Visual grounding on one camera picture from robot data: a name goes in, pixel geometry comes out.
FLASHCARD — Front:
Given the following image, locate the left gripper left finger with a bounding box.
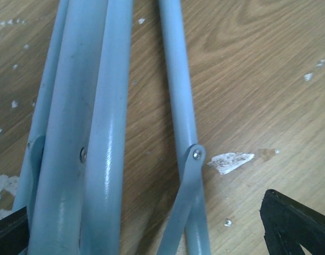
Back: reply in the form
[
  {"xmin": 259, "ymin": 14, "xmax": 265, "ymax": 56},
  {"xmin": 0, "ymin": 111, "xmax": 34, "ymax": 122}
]
[{"xmin": 0, "ymin": 207, "xmax": 29, "ymax": 254}]

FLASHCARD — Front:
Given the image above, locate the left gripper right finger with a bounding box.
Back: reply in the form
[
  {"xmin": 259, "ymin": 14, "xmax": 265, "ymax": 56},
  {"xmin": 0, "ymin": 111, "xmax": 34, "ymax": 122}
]
[{"xmin": 260, "ymin": 189, "xmax": 325, "ymax": 254}]

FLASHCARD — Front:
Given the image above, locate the light blue music stand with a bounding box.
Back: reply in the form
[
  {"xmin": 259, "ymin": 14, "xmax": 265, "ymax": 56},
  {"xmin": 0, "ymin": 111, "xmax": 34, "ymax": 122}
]
[{"xmin": 13, "ymin": 1, "xmax": 211, "ymax": 254}]

